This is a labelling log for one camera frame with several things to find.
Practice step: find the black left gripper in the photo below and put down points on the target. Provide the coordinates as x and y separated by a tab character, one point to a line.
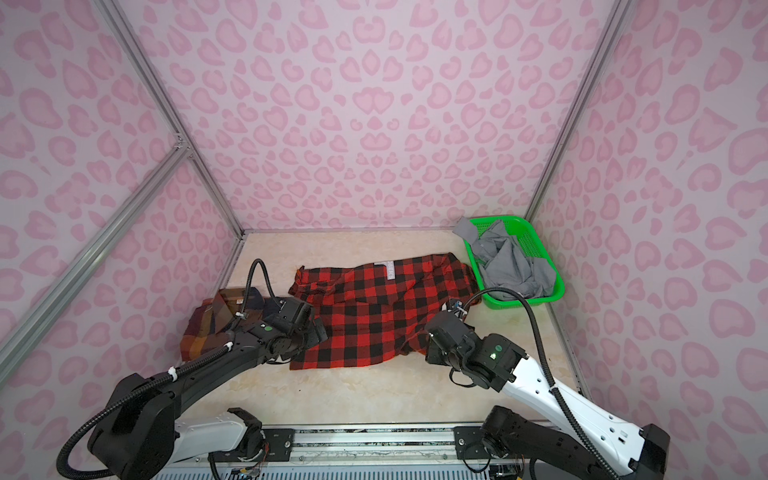
316	336

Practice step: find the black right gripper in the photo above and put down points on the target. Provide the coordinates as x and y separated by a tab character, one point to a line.
430	350

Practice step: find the green plastic basket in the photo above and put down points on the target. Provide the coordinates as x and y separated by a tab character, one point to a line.
494	297

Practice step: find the red black plaid shirt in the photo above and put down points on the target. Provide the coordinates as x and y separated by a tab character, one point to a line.
375	312

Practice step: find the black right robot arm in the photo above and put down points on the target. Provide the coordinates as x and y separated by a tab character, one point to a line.
582	439

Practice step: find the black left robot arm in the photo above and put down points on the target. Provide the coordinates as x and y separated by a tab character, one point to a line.
180	396

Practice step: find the folded brown plaid shirt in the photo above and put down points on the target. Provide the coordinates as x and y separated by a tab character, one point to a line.
208	327

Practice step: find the grey shirt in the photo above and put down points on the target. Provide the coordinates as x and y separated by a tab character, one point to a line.
501	261

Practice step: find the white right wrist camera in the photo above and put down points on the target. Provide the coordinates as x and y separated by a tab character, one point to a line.
457	308

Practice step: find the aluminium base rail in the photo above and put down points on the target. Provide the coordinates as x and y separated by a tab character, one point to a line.
368	442

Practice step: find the aluminium frame diagonal bar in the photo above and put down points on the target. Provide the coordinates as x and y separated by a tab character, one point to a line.
39	319

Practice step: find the left corner aluminium post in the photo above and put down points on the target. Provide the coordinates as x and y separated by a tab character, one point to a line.
128	40

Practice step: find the corner aluminium post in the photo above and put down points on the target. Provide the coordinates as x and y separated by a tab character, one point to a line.
128	40
619	16

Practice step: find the right corner aluminium post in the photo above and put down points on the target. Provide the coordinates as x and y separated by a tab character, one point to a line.
619	16

